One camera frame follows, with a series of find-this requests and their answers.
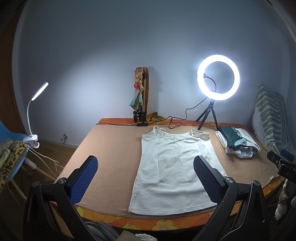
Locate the white camisole top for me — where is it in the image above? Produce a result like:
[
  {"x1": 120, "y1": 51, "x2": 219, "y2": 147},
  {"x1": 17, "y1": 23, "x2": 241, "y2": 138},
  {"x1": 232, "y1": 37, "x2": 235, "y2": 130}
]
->
[{"x1": 128, "y1": 126, "x2": 226, "y2": 216}]

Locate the white folded garment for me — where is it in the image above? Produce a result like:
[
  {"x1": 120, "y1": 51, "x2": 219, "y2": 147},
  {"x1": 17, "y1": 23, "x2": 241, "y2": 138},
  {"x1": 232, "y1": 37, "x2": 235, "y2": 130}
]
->
[{"x1": 215, "y1": 126, "x2": 261, "y2": 159}]

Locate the orange floral bedsheet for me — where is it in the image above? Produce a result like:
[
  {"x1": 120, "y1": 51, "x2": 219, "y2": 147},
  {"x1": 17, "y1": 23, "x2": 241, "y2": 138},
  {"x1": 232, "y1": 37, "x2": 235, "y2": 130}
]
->
[{"x1": 76, "y1": 118, "x2": 284, "y2": 231}]

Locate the green striped white pillow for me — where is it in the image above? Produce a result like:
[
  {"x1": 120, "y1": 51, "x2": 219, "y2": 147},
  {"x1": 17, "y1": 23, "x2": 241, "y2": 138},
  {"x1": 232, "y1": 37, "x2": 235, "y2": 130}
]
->
[{"x1": 252, "y1": 84, "x2": 295, "y2": 155}]

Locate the dark green folded garment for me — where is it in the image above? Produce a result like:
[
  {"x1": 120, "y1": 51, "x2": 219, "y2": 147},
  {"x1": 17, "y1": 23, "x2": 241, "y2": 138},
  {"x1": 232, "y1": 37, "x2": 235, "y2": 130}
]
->
[{"x1": 217, "y1": 126, "x2": 243, "y2": 147}]

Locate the white clip desk lamp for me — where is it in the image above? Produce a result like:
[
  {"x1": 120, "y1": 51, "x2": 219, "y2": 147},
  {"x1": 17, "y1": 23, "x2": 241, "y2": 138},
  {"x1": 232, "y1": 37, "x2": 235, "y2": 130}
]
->
[{"x1": 23, "y1": 81, "x2": 49, "y2": 149}]

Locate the leopard print cloth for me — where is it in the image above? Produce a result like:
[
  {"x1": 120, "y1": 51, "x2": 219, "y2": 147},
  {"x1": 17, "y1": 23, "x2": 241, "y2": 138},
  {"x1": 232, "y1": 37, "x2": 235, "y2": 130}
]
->
[{"x1": 1, "y1": 140, "x2": 27, "y2": 192}]

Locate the black mini tripod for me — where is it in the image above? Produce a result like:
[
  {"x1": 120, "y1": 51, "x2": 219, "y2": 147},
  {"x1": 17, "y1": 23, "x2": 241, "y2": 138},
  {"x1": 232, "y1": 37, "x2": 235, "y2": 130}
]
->
[{"x1": 196, "y1": 100, "x2": 218, "y2": 130}]

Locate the blue chair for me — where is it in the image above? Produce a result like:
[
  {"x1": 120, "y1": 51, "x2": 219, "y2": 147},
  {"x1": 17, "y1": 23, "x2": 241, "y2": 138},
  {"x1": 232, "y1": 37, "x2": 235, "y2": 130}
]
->
[{"x1": 1, "y1": 123, "x2": 55, "y2": 200}]

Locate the yellow patterned cloth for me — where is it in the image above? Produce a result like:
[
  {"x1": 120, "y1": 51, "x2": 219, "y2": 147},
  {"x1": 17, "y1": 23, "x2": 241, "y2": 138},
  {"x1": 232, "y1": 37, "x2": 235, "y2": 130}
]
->
[{"x1": 147, "y1": 113, "x2": 165, "y2": 122}]

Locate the folded silver black tripod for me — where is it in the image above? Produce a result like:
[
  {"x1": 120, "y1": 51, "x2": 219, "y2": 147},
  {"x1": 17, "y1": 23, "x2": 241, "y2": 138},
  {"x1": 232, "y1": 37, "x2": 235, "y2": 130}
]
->
[{"x1": 130, "y1": 68, "x2": 149, "y2": 126}]

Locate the colourful scarf on tripod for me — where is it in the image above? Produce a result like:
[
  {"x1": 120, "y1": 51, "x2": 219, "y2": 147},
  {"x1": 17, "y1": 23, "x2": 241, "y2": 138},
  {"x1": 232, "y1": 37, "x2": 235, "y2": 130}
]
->
[{"x1": 130, "y1": 67, "x2": 145, "y2": 110}]

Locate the black ring light cable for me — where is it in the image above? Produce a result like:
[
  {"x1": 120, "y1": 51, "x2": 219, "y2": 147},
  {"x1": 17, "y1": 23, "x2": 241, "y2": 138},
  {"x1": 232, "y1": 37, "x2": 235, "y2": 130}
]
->
[{"x1": 96, "y1": 97, "x2": 209, "y2": 130}]

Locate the black inline cable controller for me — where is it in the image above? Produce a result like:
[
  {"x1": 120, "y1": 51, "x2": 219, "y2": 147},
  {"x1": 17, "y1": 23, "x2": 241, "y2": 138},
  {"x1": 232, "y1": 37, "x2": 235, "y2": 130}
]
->
[{"x1": 137, "y1": 123, "x2": 149, "y2": 126}]

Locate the white ring light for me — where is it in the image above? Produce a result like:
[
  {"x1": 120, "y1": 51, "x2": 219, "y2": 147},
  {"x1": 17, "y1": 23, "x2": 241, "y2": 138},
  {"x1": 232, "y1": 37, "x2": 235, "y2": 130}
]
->
[{"x1": 197, "y1": 54, "x2": 240, "y2": 101}]

